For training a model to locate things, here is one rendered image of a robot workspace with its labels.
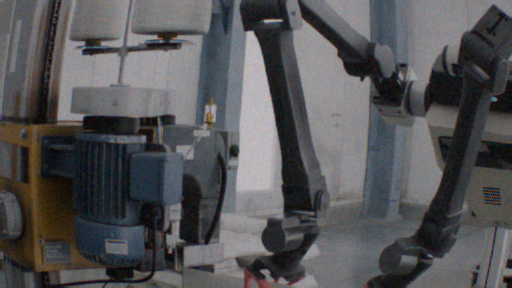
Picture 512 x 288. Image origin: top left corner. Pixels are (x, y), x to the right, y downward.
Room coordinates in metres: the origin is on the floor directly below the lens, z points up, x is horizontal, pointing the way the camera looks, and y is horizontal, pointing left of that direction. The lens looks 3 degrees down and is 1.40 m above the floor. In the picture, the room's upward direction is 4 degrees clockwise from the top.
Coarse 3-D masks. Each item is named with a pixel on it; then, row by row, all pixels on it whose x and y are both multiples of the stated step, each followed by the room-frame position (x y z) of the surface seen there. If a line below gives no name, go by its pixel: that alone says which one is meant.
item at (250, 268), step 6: (252, 264) 1.58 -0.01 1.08; (246, 270) 1.56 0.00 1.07; (252, 270) 1.55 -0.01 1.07; (258, 270) 1.56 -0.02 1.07; (246, 276) 1.57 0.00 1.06; (252, 276) 1.56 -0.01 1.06; (258, 276) 1.54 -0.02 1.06; (264, 276) 1.55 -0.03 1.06; (246, 282) 1.57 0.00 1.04; (258, 282) 1.54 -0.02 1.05; (264, 282) 1.54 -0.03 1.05
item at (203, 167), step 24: (168, 144) 1.76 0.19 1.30; (192, 144) 1.82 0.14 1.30; (216, 144) 1.88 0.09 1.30; (192, 168) 1.82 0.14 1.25; (216, 168) 1.88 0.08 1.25; (192, 192) 1.86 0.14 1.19; (216, 192) 1.89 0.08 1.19; (192, 216) 1.86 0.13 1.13; (192, 240) 1.86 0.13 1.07; (216, 240) 1.90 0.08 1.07
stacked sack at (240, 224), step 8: (224, 216) 5.41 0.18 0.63; (232, 216) 5.47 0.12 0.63; (240, 216) 5.52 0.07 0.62; (224, 224) 5.22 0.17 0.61; (232, 224) 5.20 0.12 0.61; (240, 224) 5.17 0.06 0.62; (248, 224) 5.17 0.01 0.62; (256, 224) 5.20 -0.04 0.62; (264, 224) 5.20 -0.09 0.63; (240, 232) 5.11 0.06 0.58; (248, 232) 5.08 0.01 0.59; (256, 232) 5.04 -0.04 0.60
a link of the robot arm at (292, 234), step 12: (324, 192) 1.54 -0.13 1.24; (324, 204) 1.54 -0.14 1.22; (276, 216) 1.52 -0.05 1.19; (288, 216) 1.51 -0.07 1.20; (300, 216) 1.52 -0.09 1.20; (312, 216) 1.54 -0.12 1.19; (324, 216) 1.55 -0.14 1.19; (264, 228) 1.51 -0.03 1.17; (276, 228) 1.49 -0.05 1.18; (288, 228) 1.50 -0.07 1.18; (300, 228) 1.52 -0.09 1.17; (264, 240) 1.51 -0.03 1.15; (276, 240) 1.49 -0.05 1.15; (288, 240) 1.48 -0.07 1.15; (300, 240) 1.51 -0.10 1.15; (276, 252) 1.49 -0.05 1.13
